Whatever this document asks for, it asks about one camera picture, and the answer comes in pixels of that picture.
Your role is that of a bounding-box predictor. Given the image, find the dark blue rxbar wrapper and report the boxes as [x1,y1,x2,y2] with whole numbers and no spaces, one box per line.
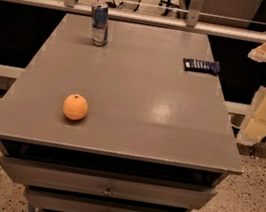
[183,58,221,75]

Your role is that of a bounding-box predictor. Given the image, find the top grey drawer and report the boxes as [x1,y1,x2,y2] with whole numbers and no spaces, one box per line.
[0,156,217,210]

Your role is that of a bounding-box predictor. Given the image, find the white cable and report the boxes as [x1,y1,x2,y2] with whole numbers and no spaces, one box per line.
[227,113,245,131]

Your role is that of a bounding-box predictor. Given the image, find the middle grey drawer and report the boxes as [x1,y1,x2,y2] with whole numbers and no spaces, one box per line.
[25,189,171,212]

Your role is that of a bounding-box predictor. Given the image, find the grey drawer cabinet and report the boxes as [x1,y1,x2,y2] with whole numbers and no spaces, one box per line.
[0,14,242,212]

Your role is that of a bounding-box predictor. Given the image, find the orange fruit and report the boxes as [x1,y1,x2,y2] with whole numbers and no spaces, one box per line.
[62,93,88,121]

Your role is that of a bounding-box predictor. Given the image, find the blue silver energy drink can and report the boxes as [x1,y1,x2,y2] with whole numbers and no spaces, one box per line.
[91,1,109,47]

